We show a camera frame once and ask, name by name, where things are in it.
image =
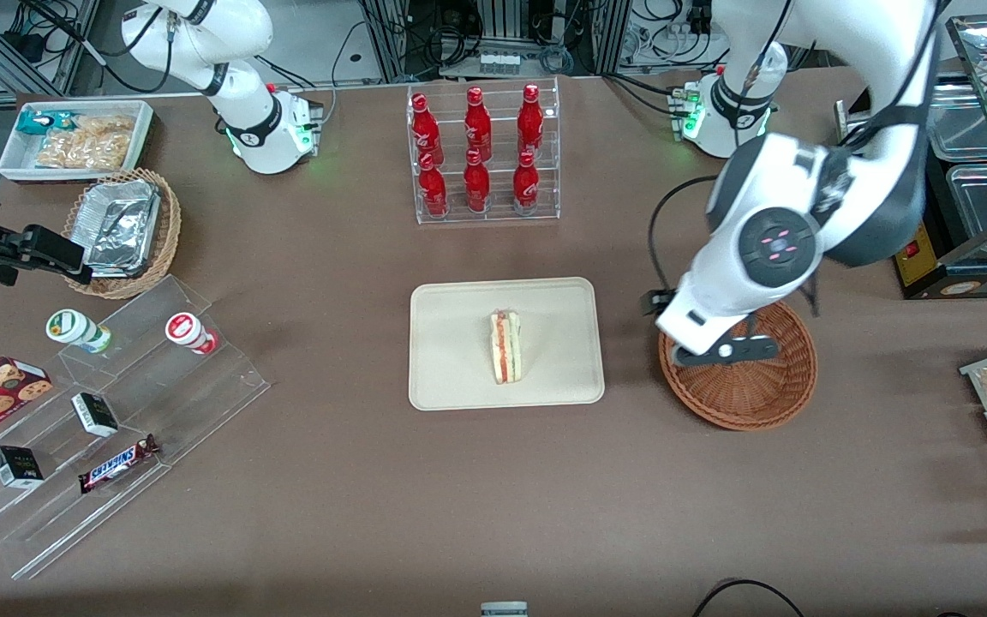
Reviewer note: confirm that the triangular sandwich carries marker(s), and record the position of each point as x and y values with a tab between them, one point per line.
506	347

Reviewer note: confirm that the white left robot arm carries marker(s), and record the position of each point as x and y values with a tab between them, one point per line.
870	128

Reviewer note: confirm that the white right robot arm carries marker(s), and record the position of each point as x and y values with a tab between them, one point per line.
262	128

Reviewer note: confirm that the brown round wicker basket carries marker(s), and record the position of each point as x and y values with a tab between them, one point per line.
750	394

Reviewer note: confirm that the tan wicker basket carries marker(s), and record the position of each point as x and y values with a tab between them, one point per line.
170	231

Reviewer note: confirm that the cream plastic tray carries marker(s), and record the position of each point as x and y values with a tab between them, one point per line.
451	343

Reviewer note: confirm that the stacked aluminium foil trays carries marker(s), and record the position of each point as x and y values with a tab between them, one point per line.
121	227

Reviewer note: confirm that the white rectangular snack bin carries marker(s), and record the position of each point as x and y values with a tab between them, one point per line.
14	161

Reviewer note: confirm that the green lid cup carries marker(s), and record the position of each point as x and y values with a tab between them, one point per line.
72	327

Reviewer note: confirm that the beige snack bag pile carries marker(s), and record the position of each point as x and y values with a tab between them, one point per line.
91	144

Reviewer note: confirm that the teal snack packet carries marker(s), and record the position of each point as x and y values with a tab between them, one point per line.
38	122

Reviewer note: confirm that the red lid cup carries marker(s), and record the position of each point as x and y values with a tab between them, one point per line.
183	329

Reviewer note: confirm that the red cola bottle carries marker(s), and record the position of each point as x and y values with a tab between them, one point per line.
526	187
477	124
426	128
530	120
433	190
477	187

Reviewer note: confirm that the small black box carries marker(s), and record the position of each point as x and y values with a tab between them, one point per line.
15	468
95	415

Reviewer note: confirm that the clear acrylic bottle rack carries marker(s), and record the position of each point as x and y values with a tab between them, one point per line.
498	216

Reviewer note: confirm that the clear acrylic stepped shelf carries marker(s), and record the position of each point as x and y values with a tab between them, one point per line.
202	403

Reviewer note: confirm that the snickers chocolate bar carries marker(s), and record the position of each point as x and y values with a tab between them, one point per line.
116	464

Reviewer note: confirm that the white power strip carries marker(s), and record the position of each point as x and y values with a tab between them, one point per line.
498	62

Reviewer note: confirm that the black hot food display case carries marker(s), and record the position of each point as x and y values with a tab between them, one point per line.
969	128

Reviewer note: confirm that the grey device edge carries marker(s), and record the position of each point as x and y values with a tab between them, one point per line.
504	609

